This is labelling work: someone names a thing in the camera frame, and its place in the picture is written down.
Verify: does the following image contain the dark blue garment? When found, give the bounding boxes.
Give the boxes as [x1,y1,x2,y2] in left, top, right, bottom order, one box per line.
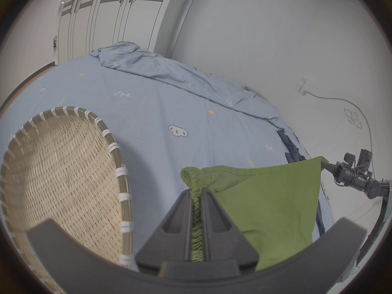
[276,128,326,236]

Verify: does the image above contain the pale blue quilt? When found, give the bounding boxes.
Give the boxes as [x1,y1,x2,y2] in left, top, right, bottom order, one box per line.
[90,41,288,131]

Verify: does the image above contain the white wardrobe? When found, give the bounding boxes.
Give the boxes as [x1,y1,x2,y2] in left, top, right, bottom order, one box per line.
[53,0,196,68]

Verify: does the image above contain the bed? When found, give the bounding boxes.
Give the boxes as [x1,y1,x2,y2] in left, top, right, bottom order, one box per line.
[0,54,386,275]

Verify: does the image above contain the round woven basket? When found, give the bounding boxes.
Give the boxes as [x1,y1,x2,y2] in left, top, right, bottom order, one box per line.
[0,106,135,290]

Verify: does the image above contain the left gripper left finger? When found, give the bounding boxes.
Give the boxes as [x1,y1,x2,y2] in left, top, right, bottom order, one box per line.
[134,189,193,272]

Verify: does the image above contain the green shorts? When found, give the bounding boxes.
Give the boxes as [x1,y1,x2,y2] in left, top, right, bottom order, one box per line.
[180,156,330,272]

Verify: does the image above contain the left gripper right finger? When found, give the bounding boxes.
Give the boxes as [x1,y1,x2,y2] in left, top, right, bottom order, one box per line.
[202,189,261,271]

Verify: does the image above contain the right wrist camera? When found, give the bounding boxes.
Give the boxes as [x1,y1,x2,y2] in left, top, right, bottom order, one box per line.
[344,148,373,177]

